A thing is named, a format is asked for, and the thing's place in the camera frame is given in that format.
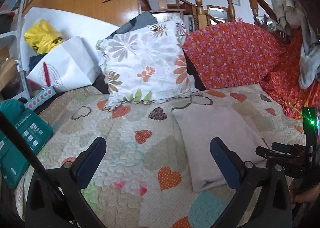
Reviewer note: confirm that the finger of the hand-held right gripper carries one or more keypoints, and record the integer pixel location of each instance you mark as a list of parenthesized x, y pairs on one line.
[(281, 146), (265, 152)]

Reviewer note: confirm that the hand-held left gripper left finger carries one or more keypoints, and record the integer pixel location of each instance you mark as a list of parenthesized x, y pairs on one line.
[(92, 161)]

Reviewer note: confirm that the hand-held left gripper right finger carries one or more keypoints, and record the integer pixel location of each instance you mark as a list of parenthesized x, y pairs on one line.
[(226, 164)]

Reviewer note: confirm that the person's right hand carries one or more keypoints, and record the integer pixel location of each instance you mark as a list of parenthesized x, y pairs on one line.
[(301, 196)]

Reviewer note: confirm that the heart print quilt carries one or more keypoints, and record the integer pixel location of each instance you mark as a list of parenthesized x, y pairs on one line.
[(140, 147)]

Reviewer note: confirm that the teal cardboard box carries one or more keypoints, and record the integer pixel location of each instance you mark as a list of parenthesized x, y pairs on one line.
[(17, 142)]

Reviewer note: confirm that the grey garment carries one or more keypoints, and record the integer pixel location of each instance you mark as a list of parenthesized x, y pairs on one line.
[(308, 62)]

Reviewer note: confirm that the pastel paint set box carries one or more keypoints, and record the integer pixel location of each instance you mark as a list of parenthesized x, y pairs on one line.
[(40, 97)]

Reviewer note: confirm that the white paper bag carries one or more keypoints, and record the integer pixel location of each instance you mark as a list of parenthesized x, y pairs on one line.
[(65, 65)]

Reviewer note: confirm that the red floral cover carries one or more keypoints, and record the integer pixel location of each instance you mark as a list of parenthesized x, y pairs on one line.
[(232, 52)]

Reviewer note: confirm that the white floral pillow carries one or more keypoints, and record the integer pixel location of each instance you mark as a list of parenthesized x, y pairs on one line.
[(145, 62)]

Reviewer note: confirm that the dark blue cloth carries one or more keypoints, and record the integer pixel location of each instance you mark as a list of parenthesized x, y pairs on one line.
[(37, 61)]

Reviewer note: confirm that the silver foil wrapper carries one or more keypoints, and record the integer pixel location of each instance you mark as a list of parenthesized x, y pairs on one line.
[(266, 22)]

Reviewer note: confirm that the pale cream cloth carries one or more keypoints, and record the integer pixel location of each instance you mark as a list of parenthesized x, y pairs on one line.
[(287, 10)]

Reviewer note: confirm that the yellow plastic bag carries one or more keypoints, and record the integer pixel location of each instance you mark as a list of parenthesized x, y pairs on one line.
[(41, 36)]

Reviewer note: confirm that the white shelf rack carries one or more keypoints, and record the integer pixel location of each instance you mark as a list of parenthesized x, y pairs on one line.
[(13, 50)]

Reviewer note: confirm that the white board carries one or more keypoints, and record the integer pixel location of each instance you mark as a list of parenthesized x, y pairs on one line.
[(82, 24)]

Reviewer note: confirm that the dark grey cushion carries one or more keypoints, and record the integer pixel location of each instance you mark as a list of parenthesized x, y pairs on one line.
[(136, 24)]

